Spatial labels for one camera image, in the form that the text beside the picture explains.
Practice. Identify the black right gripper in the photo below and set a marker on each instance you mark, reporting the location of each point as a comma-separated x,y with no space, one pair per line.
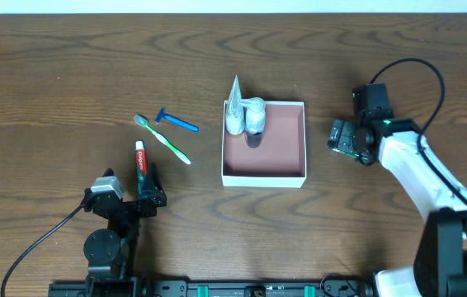
341,137

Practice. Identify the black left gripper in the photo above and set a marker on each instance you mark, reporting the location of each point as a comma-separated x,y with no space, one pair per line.
133,205

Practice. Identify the red and green toothpaste tube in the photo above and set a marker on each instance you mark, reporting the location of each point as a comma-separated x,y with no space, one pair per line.
141,164

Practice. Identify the white and green small box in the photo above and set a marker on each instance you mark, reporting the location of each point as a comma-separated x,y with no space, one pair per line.
351,154

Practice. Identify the green and white toothbrush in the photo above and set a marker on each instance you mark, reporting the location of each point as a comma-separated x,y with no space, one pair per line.
144,122

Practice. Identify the blue disposable razor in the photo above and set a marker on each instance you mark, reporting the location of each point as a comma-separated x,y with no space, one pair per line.
163,115

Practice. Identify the clear pump bottle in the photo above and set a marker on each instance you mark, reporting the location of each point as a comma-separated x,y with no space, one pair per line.
255,119

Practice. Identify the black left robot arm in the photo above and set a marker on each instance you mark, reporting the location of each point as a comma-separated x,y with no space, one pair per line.
110,251

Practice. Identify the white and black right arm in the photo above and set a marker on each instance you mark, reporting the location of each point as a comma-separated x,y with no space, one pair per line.
440,265

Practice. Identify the white upright tube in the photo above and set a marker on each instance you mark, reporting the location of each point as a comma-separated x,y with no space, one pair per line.
234,114

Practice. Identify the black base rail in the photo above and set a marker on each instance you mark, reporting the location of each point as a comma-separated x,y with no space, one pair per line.
330,286

